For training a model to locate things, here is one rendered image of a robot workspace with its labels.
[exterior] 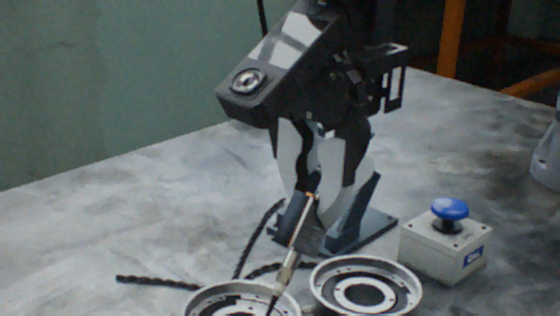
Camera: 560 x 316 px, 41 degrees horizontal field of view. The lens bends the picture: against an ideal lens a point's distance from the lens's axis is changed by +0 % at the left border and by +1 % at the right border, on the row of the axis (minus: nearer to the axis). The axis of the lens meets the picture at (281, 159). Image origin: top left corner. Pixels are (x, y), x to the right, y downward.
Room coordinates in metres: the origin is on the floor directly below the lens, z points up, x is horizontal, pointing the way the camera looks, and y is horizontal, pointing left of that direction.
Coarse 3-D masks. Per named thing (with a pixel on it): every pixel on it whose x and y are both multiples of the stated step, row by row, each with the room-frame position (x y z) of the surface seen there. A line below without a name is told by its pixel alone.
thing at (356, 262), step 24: (336, 264) 0.63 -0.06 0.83; (360, 264) 0.64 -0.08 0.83; (384, 264) 0.63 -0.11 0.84; (312, 288) 0.58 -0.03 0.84; (336, 288) 0.60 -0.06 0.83; (360, 288) 0.61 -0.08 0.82; (384, 288) 0.60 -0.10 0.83; (312, 312) 0.57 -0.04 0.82; (336, 312) 0.55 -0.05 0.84; (408, 312) 0.55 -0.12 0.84
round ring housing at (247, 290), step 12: (204, 288) 0.57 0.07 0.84; (216, 288) 0.58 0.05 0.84; (228, 288) 0.58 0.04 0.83; (240, 288) 0.58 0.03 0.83; (252, 288) 0.58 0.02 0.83; (264, 288) 0.58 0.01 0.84; (192, 300) 0.55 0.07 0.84; (204, 300) 0.57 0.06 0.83; (216, 300) 0.57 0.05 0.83; (252, 300) 0.57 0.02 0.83; (264, 300) 0.57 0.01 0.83; (288, 300) 0.56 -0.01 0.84; (192, 312) 0.55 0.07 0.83; (216, 312) 0.55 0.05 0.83; (228, 312) 0.55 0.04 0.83; (240, 312) 0.55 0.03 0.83; (252, 312) 0.55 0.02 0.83; (264, 312) 0.55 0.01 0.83; (288, 312) 0.56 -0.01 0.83; (300, 312) 0.54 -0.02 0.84
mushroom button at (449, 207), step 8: (440, 200) 0.71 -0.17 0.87; (448, 200) 0.71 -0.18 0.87; (456, 200) 0.71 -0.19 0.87; (432, 208) 0.70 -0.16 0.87; (440, 208) 0.69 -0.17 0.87; (448, 208) 0.69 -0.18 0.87; (456, 208) 0.69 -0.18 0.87; (464, 208) 0.69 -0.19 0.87; (440, 216) 0.69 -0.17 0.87; (448, 216) 0.68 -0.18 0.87; (456, 216) 0.68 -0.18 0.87; (464, 216) 0.69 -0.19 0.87; (448, 224) 0.69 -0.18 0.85
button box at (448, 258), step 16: (416, 224) 0.70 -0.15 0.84; (432, 224) 0.70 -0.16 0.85; (464, 224) 0.71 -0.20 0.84; (480, 224) 0.71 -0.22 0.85; (400, 240) 0.70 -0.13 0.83; (416, 240) 0.68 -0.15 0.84; (432, 240) 0.67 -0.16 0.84; (448, 240) 0.67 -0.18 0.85; (464, 240) 0.67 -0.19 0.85; (480, 240) 0.68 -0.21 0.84; (400, 256) 0.70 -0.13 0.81; (416, 256) 0.68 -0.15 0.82; (432, 256) 0.67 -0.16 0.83; (448, 256) 0.66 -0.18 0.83; (464, 256) 0.66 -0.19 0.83; (480, 256) 0.69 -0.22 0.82; (432, 272) 0.67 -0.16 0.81; (448, 272) 0.66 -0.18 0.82; (464, 272) 0.67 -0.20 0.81
